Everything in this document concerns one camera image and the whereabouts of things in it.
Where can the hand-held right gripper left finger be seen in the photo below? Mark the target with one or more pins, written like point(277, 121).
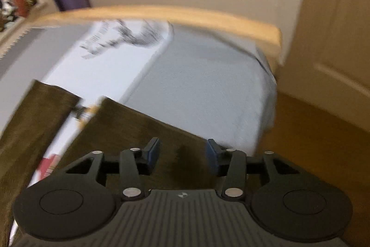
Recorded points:
point(153, 156)

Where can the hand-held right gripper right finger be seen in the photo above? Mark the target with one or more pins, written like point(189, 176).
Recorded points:
point(212, 158)

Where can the olive green ribbed pants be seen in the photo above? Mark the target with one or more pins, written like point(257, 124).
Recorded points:
point(121, 131)

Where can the grey printed bed sheet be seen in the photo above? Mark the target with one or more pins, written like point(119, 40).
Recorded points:
point(188, 82)

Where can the cream door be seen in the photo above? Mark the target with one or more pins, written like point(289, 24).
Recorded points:
point(341, 18)

